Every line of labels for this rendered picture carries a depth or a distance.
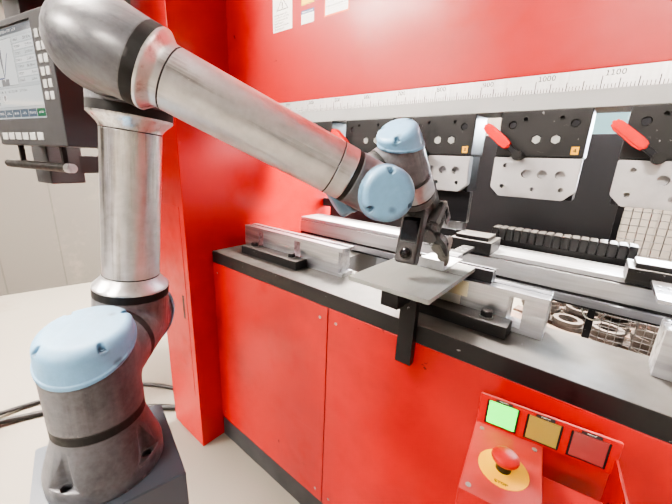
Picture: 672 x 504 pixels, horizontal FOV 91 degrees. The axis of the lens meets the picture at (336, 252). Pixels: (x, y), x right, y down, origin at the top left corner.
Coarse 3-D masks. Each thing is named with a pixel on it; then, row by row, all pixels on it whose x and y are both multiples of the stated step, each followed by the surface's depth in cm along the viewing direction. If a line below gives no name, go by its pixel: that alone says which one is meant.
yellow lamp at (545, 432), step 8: (528, 424) 56; (536, 424) 55; (544, 424) 54; (552, 424) 54; (528, 432) 56; (536, 432) 55; (544, 432) 55; (552, 432) 54; (536, 440) 56; (544, 440) 55; (552, 440) 54
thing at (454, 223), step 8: (440, 192) 81; (448, 192) 80; (456, 192) 78; (464, 192) 77; (472, 192) 78; (448, 200) 80; (456, 200) 79; (464, 200) 78; (456, 208) 79; (464, 208) 78; (456, 216) 79; (464, 216) 78; (448, 224) 82; (456, 224) 81; (464, 224) 79
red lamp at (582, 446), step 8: (576, 432) 52; (576, 440) 52; (584, 440) 52; (592, 440) 51; (576, 448) 53; (584, 448) 52; (592, 448) 51; (600, 448) 51; (608, 448) 50; (576, 456) 53; (584, 456) 52; (592, 456) 52; (600, 456) 51; (600, 464) 51
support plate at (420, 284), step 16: (368, 272) 72; (384, 272) 72; (400, 272) 73; (416, 272) 73; (432, 272) 73; (448, 272) 74; (464, 272) 74; (384, 288) 64; (400, 288) 63; (416, 288) 64; (432, 288) 64; (448, 288) 66
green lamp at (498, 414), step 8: (488, 408) 59; (496, 408) 58; (504, 408) 57; (512, 408) 57; (488, 416) 59; (496, 416) 58; (504, 416) 58; (512, 416) 57; (496, 424) 59; (504, 424) 58; (512, 424) 57
